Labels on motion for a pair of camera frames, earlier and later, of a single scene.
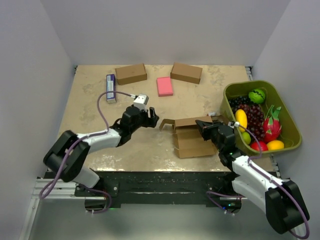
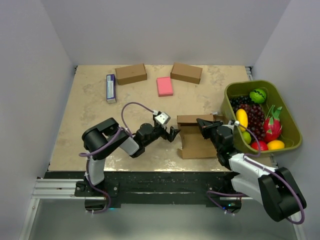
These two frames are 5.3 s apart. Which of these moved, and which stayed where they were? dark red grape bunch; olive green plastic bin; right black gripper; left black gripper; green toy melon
Moved: left black gripper
Stayed: dark red grape bunch; olive green plastic bin; right black gripper; green toy melon
